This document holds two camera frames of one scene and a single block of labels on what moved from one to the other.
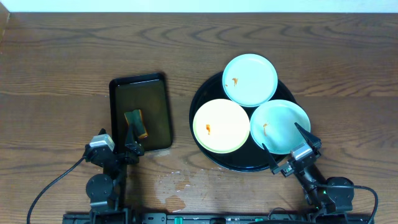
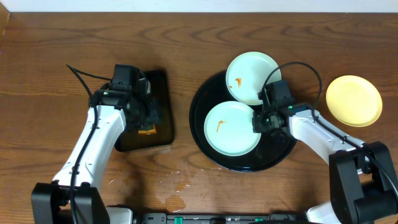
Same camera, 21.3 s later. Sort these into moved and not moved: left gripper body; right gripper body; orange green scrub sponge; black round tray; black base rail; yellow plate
Moved: left gripper body; yellow plate; right gripper body; orange green scrub sponge
Not moved: black base rail; black round tray
